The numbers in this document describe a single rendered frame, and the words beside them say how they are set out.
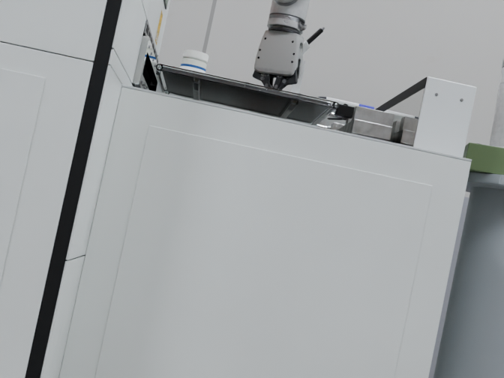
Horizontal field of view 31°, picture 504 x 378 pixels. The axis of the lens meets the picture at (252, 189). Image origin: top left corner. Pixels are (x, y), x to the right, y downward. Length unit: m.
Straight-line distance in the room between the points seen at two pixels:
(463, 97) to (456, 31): 1.89
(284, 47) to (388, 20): 1.55
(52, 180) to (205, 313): 0.37
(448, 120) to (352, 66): 1.86
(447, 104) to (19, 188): 0.78
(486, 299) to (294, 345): 0.46
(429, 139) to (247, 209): 0.36
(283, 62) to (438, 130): 0.50
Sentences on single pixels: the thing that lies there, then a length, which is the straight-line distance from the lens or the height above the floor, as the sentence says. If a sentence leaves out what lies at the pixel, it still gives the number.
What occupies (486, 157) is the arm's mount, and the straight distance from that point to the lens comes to 1.82.
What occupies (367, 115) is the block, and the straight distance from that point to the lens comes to 1.86.
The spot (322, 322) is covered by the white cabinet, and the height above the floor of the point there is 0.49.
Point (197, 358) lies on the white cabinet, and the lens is 1.59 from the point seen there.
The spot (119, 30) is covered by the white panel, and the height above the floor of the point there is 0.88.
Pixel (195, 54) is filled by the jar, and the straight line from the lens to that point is 2.49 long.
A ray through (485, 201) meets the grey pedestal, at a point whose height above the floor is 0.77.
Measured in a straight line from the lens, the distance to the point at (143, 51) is 1.78.
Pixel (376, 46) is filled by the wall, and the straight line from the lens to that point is 3.56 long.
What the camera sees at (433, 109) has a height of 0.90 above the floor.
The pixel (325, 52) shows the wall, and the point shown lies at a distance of 3.56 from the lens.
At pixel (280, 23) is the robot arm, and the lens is 2.07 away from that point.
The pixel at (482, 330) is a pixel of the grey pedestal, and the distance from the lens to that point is 1.88.
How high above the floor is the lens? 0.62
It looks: 2 degrees up
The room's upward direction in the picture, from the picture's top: 12 degrees clockwise
